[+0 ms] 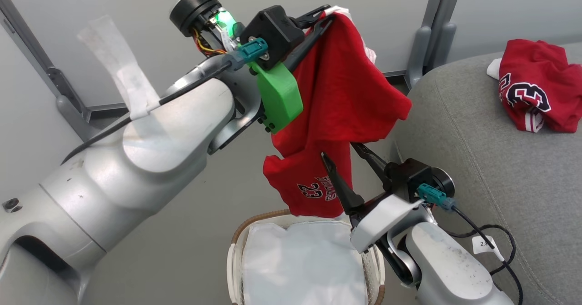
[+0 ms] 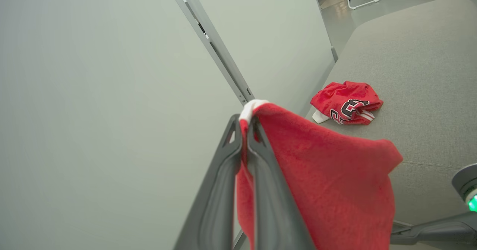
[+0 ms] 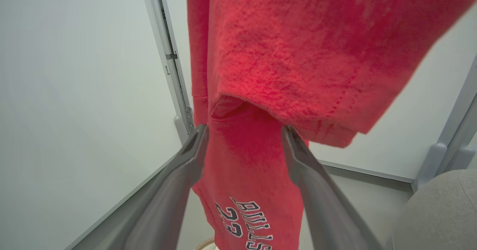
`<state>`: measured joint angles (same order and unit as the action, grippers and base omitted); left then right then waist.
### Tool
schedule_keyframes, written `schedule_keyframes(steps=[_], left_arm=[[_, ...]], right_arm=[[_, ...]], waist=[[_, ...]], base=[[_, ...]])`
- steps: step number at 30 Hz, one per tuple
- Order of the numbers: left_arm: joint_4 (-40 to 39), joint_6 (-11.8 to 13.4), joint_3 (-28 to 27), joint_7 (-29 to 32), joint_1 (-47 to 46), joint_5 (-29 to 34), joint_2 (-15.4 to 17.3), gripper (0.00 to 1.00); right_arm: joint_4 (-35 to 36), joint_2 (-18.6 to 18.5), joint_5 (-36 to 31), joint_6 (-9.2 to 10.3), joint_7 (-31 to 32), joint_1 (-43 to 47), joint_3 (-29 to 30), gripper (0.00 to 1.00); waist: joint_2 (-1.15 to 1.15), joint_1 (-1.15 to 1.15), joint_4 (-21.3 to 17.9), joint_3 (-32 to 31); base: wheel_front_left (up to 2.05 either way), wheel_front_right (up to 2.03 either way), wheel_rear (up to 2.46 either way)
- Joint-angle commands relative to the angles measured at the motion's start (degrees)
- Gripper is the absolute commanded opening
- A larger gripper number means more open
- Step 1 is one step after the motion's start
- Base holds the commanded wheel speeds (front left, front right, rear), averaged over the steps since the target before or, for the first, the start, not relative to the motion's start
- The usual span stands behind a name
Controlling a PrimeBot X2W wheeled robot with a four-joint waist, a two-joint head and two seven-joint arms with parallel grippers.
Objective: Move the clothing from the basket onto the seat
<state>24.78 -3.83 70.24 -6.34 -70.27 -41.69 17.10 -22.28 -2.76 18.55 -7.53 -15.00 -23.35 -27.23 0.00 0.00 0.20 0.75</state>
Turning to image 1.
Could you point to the grey partition support foot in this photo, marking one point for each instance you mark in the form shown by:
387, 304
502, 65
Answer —
72, 118

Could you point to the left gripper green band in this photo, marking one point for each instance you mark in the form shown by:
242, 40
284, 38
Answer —
278, 98

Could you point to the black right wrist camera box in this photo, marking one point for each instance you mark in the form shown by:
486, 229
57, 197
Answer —
409, 175

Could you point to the grey partition post bracket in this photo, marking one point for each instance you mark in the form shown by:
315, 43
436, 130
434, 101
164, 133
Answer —
432, 32

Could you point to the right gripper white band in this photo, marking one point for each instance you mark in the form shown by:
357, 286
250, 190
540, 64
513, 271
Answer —
386, 218

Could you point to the red garment small bulls print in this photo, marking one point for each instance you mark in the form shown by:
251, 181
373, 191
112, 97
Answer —
345, 91

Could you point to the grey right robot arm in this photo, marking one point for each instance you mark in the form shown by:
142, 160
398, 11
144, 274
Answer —
448, 268

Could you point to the red garment large number print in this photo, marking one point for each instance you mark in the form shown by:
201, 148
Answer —
545, 68

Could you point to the white tape flag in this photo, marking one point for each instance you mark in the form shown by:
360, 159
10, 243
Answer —
122, 68

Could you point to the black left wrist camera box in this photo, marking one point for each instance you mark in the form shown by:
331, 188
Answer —
273, 30

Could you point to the grey slanted partition post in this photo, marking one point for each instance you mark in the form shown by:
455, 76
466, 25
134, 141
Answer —
27, 41

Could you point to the white wicker-rimmed laundry basket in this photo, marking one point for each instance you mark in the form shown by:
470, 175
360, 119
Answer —
234, 268

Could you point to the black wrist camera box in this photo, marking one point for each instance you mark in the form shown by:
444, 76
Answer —
273, 30
409, 175

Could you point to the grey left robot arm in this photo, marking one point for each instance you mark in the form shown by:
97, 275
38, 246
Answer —
136, 159

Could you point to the grey fabric sofa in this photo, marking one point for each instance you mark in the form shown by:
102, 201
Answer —
477, 168

